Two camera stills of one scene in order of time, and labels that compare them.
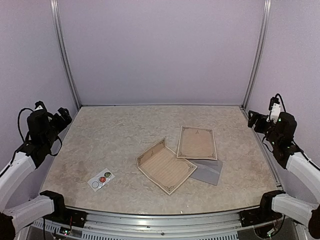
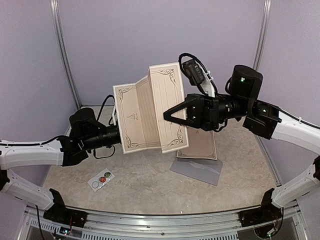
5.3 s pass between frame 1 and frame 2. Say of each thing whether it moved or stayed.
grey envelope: stayed
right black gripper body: moved
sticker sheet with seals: stayed
